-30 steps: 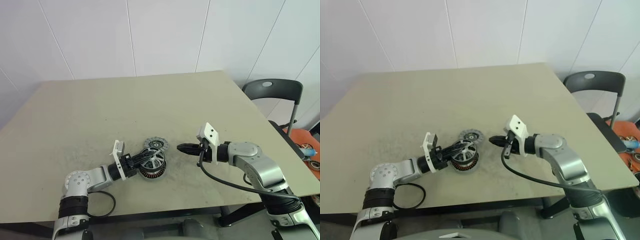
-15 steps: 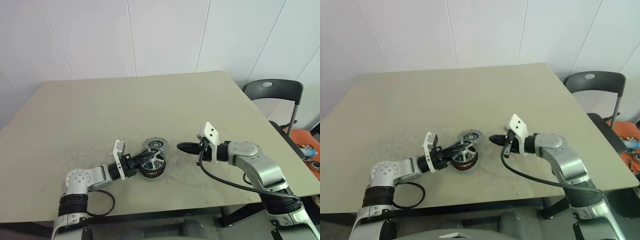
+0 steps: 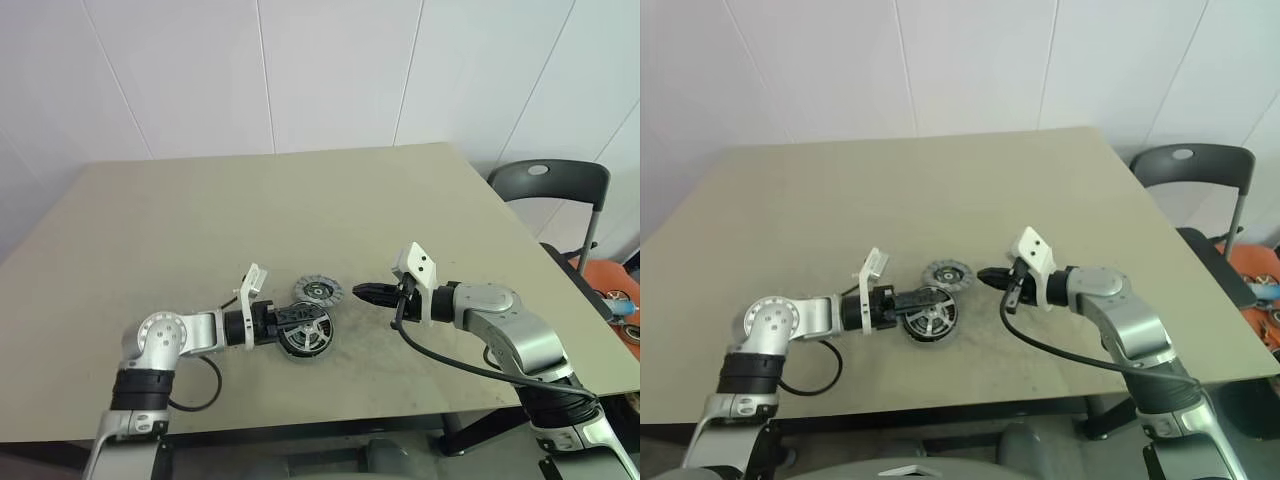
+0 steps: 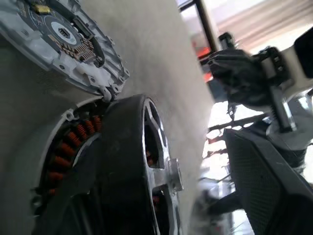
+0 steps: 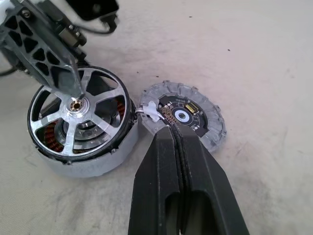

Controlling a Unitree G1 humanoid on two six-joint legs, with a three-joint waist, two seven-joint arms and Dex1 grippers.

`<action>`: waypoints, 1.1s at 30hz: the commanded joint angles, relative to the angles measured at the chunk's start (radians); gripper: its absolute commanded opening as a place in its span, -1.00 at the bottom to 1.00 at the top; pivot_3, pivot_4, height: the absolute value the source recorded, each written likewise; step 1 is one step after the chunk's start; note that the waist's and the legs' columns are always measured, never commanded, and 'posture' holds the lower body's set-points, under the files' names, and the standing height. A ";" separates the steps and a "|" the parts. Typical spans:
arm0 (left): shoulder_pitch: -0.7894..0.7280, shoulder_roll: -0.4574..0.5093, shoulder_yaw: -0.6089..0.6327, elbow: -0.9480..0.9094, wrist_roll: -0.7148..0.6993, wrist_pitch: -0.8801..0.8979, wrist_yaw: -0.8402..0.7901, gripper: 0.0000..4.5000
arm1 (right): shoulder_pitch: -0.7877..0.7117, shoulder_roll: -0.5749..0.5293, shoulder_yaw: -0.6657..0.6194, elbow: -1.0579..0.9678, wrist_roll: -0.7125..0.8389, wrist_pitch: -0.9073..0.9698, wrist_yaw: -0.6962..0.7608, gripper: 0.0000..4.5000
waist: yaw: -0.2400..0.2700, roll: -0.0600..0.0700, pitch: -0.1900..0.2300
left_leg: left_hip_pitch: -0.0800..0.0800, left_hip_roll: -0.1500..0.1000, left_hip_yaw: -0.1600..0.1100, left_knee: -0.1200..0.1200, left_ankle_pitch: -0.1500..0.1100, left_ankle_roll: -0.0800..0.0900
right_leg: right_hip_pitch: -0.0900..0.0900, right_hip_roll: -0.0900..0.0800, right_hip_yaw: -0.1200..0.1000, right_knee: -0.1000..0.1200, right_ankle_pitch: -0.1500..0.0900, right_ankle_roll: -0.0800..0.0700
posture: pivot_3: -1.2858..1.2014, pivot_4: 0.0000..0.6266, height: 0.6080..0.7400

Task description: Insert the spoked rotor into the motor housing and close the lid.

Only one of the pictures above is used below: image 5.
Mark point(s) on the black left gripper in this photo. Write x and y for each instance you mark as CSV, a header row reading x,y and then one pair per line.
x,y
97,9

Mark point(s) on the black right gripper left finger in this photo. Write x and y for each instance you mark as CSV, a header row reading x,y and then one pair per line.
x,y
156,183

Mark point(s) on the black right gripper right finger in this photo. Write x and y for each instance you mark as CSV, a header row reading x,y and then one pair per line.
x,y
207,183

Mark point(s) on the grey finned motor cover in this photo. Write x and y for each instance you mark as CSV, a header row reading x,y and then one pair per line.
x,y
215,122

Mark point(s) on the silver motor with copper windings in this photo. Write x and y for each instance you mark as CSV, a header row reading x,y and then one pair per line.
x,y
73,169

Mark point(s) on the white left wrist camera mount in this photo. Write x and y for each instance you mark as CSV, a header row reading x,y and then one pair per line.
x,y
5,11

